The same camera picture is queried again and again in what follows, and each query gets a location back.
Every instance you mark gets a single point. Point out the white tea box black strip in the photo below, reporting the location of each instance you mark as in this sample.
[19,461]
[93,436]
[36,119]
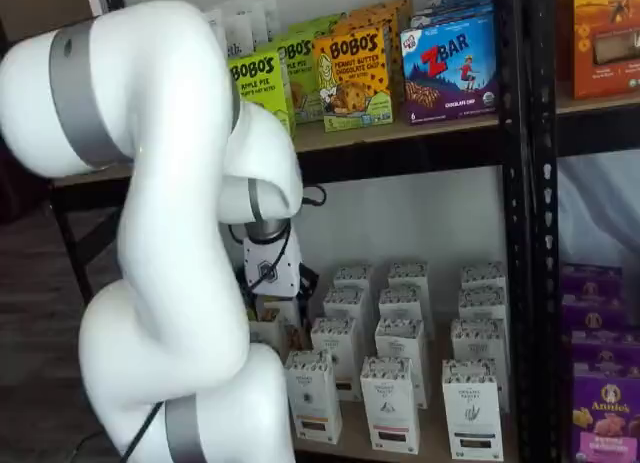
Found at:
[482,275]
[482,300]
[472,413]
[477,338]

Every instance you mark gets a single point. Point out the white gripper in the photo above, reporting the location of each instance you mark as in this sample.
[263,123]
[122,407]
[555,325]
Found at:
[285,278]

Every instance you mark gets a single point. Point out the white granola bag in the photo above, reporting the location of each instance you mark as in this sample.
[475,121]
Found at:
[259,28]
[237,38]
[272,8]

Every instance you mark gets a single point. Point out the purple Annie's pasta box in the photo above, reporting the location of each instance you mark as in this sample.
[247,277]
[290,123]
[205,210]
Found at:
[590,280]
[592,313]
[605,343]
[607,363]
[607,423]

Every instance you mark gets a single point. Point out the dark brown furniture piece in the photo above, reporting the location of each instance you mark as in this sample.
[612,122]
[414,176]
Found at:
[20,193]

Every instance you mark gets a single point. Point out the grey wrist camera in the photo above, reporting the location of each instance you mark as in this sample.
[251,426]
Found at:
[309,283]

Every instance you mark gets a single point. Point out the yellow Bobo's peanut butter box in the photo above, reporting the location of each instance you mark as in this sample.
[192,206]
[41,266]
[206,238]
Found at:
[352,78]
[370,20]
[385,4]

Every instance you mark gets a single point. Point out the white tea box yellow strip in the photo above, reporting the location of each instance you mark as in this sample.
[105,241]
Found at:
[345,303]
[332,343]
[352,275]
[312,398]

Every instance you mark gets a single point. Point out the white plastic sheet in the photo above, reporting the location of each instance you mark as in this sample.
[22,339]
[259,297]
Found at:
[600,208]

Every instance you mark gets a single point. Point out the green Bobo's apple pie box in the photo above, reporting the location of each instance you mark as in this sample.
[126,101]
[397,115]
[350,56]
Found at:
[260,78]
[320,25]
[300,78]

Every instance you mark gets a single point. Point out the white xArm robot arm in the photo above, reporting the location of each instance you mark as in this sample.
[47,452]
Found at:
[165,233]

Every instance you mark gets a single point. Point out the white tea box pink strip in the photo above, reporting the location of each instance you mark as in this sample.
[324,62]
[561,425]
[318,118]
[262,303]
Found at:
[400,338]
[390,403]
[400,300]
[407,273]

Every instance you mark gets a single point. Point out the orange product box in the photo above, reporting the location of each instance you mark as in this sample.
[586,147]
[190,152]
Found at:
[605,43]

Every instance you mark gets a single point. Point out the white yellow granola box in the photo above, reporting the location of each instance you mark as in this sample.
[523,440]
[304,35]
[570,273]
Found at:
[265,333]

